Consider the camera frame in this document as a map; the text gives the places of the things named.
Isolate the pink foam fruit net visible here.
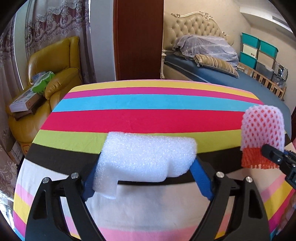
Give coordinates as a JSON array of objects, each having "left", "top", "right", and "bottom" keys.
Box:
[{"left": 240, "top": 105, "right": 285, "bottom": 169}]

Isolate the white foam block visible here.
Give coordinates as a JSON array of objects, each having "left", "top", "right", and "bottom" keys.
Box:
[{"left": 93, "top": 132, "right": 197, "bottom": 199}]

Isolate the person's right hand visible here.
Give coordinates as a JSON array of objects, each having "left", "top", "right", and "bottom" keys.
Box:
[{"left": 280, "top": 196, "right": 295, "bottom": 228}]

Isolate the rainbow striped table cloth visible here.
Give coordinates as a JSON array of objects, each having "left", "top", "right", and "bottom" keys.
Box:
[{"left": 13, "top": 80, "right": 294, "bottom": 240}]

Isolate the black white checked bag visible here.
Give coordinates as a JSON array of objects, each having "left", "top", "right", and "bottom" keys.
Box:
[{"left": 273, "top": 62, "right": 288, "bottom": 86}]

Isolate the grey clear storage box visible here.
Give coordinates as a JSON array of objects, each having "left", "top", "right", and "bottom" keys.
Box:
[{"left": 255, "top": 61, "right": 274, "bottom": 80}]

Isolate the beige storage box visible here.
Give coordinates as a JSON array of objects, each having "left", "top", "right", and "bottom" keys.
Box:
[{"left": 257, "top": 50, "right": 275, "bottom": 69}]

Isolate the teal storage box lower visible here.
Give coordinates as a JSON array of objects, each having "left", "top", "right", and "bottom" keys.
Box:
[{"left": 240, "top": 51, "right": 257, "bottom": 69}]

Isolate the teal storage box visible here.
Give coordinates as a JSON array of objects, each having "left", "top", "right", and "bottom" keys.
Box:
[
  {"left": 260, "top": 40, "right": 278, "bottom": 59},
  {"left": 240, "top": 51, "right": 257, "bottom": 69},
  {"left": 241, "top": 33, "right": 260, "bottom": 49}
]

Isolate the flat cardboard box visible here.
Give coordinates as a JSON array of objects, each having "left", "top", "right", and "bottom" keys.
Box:
[{"left": 7, "top": 88, "right": 46, "bottom": 120}]

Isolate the white storage box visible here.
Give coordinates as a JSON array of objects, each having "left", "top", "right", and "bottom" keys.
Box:
[{"left": 242, "top": 44, "right": 258, "bottom": 59}]

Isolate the teal storage box top right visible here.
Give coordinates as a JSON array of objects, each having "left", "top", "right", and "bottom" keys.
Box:
[{"left": 260, "top": 40, "right": 278, "bottom": 59}]

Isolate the striped brown pillow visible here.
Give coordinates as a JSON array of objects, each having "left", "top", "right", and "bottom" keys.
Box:
[{"left": 193, "top": 54, "right": 239, "bottom": 78}]

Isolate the teal storage box top left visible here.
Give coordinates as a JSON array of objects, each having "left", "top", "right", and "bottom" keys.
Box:
[{"left": 241, "top": 33, "right": 260, "bottom": 49}]

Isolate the green tissue pack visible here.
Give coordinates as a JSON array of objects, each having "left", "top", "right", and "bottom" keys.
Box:
[{"left": 32, "top": 71, "right": 55, "bottom": 95}]

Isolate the bed with blue sheet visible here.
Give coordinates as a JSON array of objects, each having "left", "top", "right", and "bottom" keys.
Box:
[{"left": 164, "top": 54, "right": 292, "bottom": 136}]

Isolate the yellow leather armchair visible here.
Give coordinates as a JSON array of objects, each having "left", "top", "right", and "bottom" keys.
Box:
[{"left": 6, "top": 36, "right": 83, "bottom": 154}]

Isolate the ceiling air vent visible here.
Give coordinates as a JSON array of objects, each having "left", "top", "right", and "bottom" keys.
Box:
[{"left": 272, "top": 15, "right": 291, "bottom": 31}]

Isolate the blue grey folded duvet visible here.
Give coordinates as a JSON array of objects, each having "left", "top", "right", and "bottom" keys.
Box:
[{"left": 172, "top": 35, "right": 239, "bottom": 68}]

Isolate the beige tufted headboard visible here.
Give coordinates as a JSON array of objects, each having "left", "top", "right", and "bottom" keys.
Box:
[{"left": 163, "top": 11, "right": 234, "bottom": 52}]

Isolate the dark red wooden pillar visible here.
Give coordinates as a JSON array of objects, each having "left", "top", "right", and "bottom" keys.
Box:
[{"left": 113, "top": 0, "right": 164, "bottom": 80}]

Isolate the wooden crib rail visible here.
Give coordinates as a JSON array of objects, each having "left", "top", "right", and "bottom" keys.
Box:
[{"left": 237, "top": 62, "right": 286, "bottom": 101}]

